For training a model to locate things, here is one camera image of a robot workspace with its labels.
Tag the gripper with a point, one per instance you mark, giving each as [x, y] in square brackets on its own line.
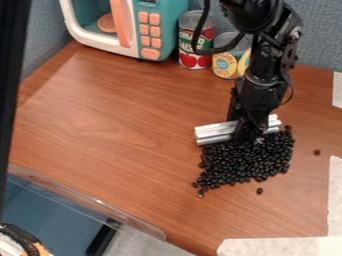
[257, 103]

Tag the silver bar tool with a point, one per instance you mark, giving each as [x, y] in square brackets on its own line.
[213, 131]

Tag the pile of black bits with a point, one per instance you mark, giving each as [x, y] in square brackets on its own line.
[242, 163]

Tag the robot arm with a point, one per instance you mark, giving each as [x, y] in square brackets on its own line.
[267, 40]

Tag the yellow and blue can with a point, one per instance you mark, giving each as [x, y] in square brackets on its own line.
[229, 58]

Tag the red and green can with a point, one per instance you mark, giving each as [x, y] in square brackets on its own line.
[194, 41]

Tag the toy microwave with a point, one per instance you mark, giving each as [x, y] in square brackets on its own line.
[129, 26]

